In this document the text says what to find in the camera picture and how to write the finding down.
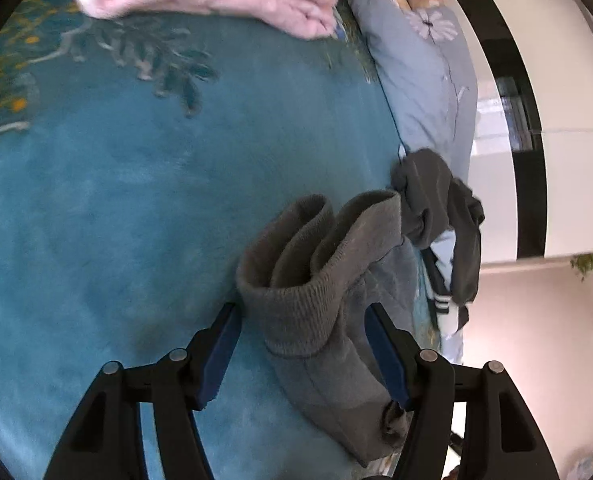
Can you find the white wardrobe with black band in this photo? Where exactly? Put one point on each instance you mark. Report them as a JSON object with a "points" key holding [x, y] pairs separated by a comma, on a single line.
{"points": [[576, 185]]}

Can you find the light blue shirt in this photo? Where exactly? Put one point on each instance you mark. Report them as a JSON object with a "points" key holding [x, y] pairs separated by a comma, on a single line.
{"points": [[444, 252]]}

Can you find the grey sweatshirt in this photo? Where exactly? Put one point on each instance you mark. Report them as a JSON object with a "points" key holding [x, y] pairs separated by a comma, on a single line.
{"points": [[301, 310]]}

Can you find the green hanging plant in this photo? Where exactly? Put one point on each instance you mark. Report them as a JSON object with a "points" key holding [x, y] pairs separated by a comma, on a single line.
{"points": [[586, 265]]}

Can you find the dark grey garment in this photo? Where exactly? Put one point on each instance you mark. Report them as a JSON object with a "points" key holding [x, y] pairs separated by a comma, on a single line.
{"points": [[436, 190]]}

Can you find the light blue floral duvet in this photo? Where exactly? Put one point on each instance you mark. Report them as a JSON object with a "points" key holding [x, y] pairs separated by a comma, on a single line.
{"points": [[426, 85]]}

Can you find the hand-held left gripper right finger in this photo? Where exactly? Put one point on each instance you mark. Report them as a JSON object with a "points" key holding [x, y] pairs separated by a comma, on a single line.
{"points": [[386, 355]]}

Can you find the teal floral bed sheet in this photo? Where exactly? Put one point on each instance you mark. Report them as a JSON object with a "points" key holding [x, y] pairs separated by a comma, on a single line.
{"points": [[101, 210]]}

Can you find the black white striped jacket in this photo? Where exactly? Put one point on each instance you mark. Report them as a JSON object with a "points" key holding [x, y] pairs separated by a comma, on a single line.
{"points": [[441, 305]]}

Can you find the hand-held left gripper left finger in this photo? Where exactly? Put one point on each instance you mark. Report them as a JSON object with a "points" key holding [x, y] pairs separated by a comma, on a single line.
{"points": [[221, 355]]}

